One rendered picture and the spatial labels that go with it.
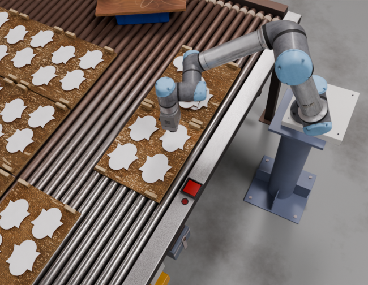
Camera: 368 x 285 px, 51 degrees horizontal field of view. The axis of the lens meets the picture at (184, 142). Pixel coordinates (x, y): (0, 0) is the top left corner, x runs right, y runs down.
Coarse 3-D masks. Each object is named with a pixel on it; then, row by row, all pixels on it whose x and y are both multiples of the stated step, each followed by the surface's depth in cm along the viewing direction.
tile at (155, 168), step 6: (156, 156) 175; (162, 156) 175; (150, 162) 174; (156, 162) 173; (162, 162) 173; (144, 168) 172; (150, 168) 172; (156, 168) 172; (162, 168) 172; (168, 168) 172; (144, 174) 171; (150, 174) 171; (156, 174) 170; (162, 174) 170; (144, 180) 169; (150, 180) 169; (156, 180) 169; (162, 180) 169
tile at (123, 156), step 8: (128, 144) 179; (112, 152) 178; (120, 152) 178; (128, 152) 177; (136, 152) 177; (112, 160) 176; (120, 160) 175; (128, 160) 175; (112, 168) 174; (120, 168) 173; (128, 168) 174
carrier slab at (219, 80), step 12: (168, 72) 201; (180, 72) 200; (204, 72) 199; (216, 72) 198; (228, 72) 197; (216, 84) 194; (228, 84) 194; (156, 96) 193; (216, 96) 190; (156, 108) 190; (180, 108) 189; (204, 108) 187; (216, 108) 187; (204, 120) 184
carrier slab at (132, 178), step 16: (144, 112) 189; (160, 112) 188; (128, 128) 185; (160, 128) 184; (192, 128) 182; (112, 144) 181; (144, 144) 180; (160, 144) 179; (192, 144) 178; (144, 160) 176; (176, 160) 174; (112, 176) 173; (128, 176) 172; (160, 192) 167
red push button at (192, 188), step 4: (188, 184) 169; (192, 184) 168; (196, 184) 168; (184, 188) 168; (188, 188) 168; (192, 188) 167; (196, 188) 167; (188, 192) 167; (192, 192) 167; (196, 192) 166
